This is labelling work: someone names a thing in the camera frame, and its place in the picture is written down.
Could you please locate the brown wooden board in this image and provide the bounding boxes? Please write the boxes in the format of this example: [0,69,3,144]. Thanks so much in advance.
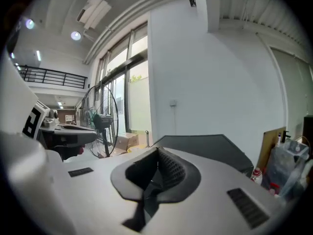
[256,126,287,171]

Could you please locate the white ceiling air conditioner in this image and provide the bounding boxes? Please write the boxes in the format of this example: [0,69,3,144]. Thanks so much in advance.
[76,0,112,30]

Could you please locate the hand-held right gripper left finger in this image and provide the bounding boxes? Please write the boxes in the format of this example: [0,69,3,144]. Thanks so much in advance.
[45,146,159,235]

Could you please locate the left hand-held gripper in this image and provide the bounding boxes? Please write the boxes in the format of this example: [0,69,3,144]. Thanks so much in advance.
[22,101,98,161]

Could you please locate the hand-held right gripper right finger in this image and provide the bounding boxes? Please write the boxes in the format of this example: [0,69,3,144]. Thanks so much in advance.
[141,146,293,235]

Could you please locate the frosted glass partition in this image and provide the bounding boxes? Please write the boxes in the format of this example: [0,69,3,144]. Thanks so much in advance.
[268,46,313,140]

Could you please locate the clear water jug red handle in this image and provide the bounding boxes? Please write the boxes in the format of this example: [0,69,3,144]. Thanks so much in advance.
[250,167,264,185]
[268,182,281,196]

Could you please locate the black cabinet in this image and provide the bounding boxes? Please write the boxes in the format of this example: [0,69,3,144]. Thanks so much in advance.
[302,115,313,144]

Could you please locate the large black pedestal fan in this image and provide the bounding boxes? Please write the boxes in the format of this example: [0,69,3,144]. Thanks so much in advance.
[80,83,120,159]

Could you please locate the black handle-shaped object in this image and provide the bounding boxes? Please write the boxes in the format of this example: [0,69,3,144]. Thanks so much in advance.
[281,129,292,143]

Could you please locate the printed cardboard box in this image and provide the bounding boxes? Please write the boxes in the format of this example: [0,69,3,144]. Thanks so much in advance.
[114,132,140,152]

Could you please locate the plastic-wrapped grey cabinet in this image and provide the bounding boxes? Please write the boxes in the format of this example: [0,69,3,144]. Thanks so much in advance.
[265,139,310,198]

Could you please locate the black balcony railing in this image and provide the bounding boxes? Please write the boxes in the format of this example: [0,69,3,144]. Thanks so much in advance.
[15,65,89,89]

